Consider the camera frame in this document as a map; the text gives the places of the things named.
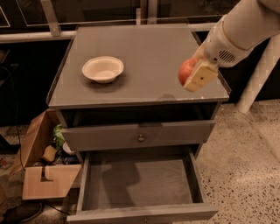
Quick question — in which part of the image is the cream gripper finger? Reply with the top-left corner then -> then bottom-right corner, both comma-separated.
184,59 -> 218,92

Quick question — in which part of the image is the black cable on floor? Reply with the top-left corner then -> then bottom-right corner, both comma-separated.
0,62 -> 27,172

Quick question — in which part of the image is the white slanted pole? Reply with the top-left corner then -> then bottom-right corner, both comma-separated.
236,34 -> 280,114

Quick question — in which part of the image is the yellow sponge in box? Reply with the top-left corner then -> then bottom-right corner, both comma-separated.
41,145 -> 57,163

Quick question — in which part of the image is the green item in box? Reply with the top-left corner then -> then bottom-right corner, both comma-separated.
53,124 -> 65,150

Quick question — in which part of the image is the grey top drawer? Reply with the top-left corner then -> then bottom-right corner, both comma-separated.
62,120 -> 215,151

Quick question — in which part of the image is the grey open middle drawer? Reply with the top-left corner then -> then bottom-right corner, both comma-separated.
66,146 -> 218,224

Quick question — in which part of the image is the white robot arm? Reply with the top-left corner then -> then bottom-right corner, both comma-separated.
178,0 -> 280,92

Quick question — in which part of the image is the white paper bowl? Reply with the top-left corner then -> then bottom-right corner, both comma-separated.
82,56 -> 124,84

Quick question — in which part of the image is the white cup in box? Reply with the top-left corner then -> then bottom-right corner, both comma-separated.
62,142 -> 75,155

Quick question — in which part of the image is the grey drawer cabinet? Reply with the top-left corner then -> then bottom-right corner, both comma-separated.
45,24 -> 233,160

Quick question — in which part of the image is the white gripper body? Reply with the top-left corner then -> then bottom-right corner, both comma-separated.
193,16 -> 253,67

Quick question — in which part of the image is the round metal drawer knob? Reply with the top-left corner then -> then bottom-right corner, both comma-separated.
137,134 -> 145,143

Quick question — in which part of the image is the brown cardboard box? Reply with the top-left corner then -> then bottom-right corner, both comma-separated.
9,109 -> 82,200

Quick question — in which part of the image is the red apple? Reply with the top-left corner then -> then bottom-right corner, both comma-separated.
178,58 -> 199,86

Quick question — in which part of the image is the metal window railing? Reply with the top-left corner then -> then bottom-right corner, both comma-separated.
0,0 -> 224,44

